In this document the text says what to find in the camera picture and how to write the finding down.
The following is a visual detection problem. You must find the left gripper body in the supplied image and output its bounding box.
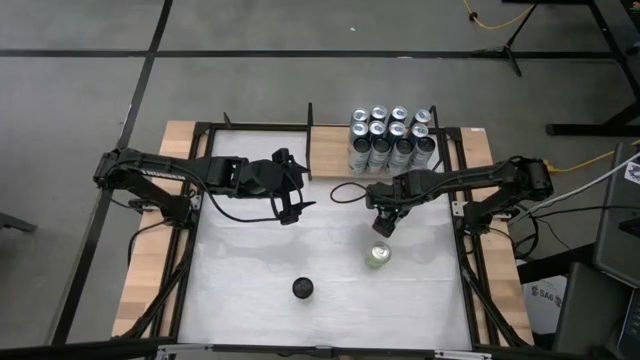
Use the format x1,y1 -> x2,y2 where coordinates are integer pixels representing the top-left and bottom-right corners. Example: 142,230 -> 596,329
242,157 -> 302,201

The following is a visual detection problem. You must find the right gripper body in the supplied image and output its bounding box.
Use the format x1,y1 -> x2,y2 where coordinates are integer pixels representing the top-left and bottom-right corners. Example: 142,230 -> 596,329
364,177 -> 419,221

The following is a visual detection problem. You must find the green Sanzo calamansi can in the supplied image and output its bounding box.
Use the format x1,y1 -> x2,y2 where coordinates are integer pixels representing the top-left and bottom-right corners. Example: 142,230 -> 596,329
363,241 -> 393,270

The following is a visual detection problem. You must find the white printed box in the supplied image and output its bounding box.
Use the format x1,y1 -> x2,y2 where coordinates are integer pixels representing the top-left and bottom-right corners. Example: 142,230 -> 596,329
519,281 -> 567,337

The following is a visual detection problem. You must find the black tripod stand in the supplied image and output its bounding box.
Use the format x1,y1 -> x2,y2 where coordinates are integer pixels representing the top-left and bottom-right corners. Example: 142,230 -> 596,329
469,0 -> 544,79

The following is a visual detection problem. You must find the grey desk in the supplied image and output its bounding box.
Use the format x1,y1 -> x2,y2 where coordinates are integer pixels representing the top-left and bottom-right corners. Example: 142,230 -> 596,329
592,141 -> 640,275

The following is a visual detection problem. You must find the black stand foot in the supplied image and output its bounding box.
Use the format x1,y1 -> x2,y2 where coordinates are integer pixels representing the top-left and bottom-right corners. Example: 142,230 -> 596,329
0,211 -> 39,234

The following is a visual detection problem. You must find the black keyboard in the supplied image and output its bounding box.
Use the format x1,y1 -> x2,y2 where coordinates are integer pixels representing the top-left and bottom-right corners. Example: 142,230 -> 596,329
615,288 -> 640,360

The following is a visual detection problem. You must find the wooden shelf with black frame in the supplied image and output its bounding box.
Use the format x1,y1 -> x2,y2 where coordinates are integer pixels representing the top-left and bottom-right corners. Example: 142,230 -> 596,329
305,102 -> 444,185

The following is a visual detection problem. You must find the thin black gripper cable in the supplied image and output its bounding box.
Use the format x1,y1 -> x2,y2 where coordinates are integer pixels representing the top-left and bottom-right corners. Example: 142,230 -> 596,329
197,169 -> 304,224

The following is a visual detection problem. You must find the black aluminium rig frame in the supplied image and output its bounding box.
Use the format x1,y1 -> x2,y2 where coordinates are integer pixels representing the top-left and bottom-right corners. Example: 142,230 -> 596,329
112,111 -> 536,360

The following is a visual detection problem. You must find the thick black cable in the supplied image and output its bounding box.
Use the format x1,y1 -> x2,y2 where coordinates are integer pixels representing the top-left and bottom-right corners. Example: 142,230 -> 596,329
329,181 -> 371,205

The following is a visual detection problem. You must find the yellow extension cable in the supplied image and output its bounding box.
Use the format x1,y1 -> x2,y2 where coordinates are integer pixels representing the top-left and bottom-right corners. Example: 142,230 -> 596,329
542,141 -> 640,174

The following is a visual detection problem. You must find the yellow cable with black plug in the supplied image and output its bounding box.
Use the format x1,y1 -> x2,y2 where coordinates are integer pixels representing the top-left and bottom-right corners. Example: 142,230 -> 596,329
459,0 -> 537,31

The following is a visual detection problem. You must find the white cable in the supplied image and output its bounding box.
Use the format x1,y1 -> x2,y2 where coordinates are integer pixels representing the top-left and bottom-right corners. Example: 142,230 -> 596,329
519,153 -> 640,216

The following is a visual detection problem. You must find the black desk leg frame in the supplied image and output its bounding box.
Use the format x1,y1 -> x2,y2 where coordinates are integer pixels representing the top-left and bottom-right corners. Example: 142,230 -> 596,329
499,0 -> 640,139

